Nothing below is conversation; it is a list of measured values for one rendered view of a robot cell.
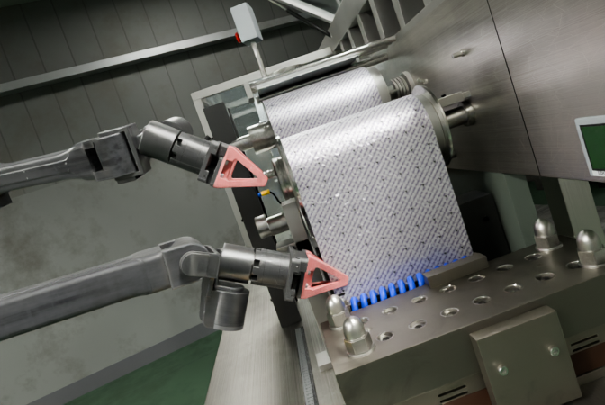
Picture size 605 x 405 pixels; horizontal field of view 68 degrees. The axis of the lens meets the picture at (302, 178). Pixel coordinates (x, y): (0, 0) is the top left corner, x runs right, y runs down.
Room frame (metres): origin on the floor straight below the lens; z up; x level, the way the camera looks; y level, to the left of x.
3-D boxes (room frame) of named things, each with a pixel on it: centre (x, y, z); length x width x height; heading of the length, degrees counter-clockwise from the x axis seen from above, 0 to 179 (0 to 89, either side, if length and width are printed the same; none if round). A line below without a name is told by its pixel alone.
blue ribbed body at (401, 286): (0.69, -0.11, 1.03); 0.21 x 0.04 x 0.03; 93
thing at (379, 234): (0.71, -0.11, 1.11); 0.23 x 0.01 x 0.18; 93
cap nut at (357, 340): (0.54, 0.00, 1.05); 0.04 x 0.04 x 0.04
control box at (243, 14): (1.32, 0.01, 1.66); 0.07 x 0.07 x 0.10; 80
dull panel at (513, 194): (1.86, -0.28, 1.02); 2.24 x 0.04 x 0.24; 3
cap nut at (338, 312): (0.64, 0.02, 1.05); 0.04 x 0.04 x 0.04
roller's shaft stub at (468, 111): (0.78, -0.28, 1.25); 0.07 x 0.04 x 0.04; 93
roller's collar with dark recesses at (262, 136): (1.01, 0.05, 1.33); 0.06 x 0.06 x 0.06; 3
